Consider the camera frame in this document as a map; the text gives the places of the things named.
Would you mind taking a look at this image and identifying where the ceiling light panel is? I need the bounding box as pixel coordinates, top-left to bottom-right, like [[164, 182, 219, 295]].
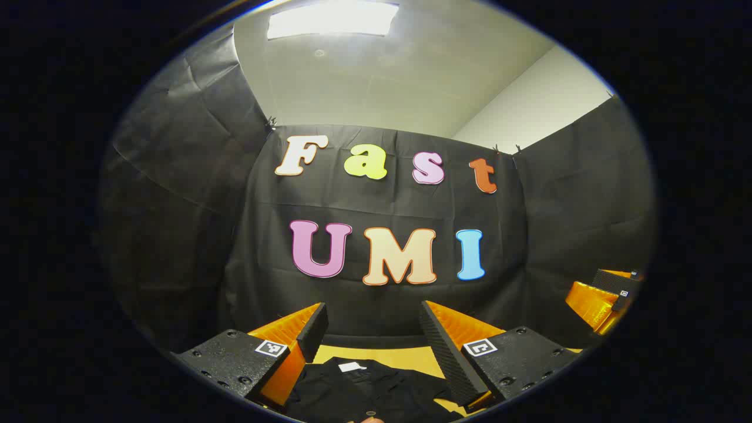
[[267, 0, 400, 41]]

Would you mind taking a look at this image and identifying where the black backdrop cloth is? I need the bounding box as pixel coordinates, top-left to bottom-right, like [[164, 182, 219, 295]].
[[97, 23, 657, 353]]

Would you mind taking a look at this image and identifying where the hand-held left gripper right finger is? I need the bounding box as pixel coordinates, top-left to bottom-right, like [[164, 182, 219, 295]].
[[419, 300, 582, 415]]

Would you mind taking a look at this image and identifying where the black shirt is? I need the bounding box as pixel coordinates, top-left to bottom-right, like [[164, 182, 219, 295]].
[[285, 357, 465, 423]]

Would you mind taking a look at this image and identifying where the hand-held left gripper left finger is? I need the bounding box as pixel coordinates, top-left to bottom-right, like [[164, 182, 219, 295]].
[[170, 303, 330, 412]]

